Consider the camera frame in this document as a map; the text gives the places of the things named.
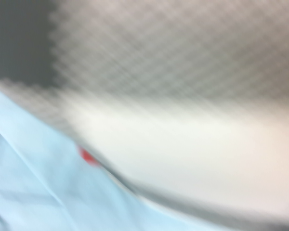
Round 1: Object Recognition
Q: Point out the light blue bed sheet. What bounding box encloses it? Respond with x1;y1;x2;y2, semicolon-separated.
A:
0;83;222;231

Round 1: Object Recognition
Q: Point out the black white checkered pillow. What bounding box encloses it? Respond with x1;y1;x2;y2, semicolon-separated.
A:
0;0;289;224

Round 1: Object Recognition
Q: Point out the small red object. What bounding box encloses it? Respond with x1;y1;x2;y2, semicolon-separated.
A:
77;145;99;167

